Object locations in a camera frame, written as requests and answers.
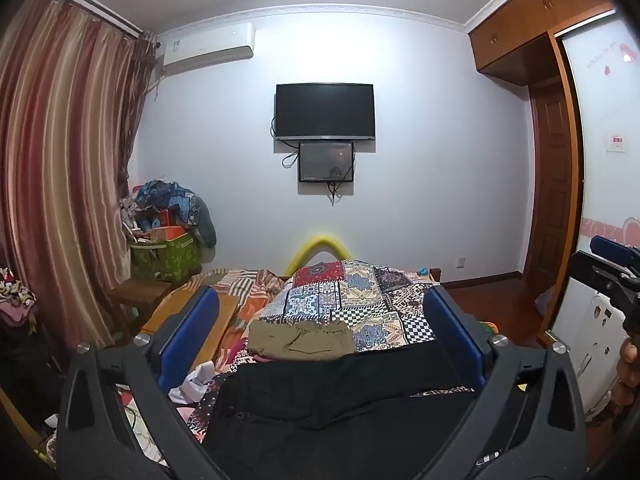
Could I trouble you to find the black pants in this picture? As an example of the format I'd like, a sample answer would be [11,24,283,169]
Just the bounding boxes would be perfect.
[203,341,475,479]

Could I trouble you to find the person's right hand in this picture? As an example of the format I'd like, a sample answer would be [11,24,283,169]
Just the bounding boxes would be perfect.
[612,338,640,406]

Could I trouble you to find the white cloth piece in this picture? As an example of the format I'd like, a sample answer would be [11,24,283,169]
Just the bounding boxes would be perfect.
[168,361,216,405]

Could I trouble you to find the white sliding wardrobe door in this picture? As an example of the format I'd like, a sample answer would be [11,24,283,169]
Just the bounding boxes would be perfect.
[559,12,639,250]

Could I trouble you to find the small wooden stool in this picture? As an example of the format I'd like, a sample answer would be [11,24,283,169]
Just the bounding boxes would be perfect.
[107,278,172,336]

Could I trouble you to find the colourful patchwork quilt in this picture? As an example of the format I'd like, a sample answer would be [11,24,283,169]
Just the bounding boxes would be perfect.
[250,260,436,352]

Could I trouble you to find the wooden board with cutouts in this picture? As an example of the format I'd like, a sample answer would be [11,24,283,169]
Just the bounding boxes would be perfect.
[141,286,240,370]

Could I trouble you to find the wooden door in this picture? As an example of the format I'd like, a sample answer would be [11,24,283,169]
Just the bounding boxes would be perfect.
[524,82,572,297]

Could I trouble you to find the green storage box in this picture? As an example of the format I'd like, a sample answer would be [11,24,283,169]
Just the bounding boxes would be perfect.
[129,233,202,283]

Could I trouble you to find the folded khaki pants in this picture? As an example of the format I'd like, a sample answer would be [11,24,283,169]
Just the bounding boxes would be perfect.
[246,321,356,361]

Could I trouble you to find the pile of clothes on box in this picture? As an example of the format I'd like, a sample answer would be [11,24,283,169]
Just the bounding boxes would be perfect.
[119,179,217,249]

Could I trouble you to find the yellow foam tube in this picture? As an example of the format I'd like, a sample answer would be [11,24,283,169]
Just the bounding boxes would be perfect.
[281,234,352,278]

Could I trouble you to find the striped red curtain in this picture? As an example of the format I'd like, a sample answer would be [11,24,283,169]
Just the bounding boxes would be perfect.
[1,0,155,347]

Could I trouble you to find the white air conditioner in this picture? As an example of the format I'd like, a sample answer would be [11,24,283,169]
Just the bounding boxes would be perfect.
[163,23,255,76]

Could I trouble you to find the small black wall monitor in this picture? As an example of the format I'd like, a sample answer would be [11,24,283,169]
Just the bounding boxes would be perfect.
[297,141,355,183]

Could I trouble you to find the black wall television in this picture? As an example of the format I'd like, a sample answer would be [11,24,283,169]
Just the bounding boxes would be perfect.
[273,82,375,141]

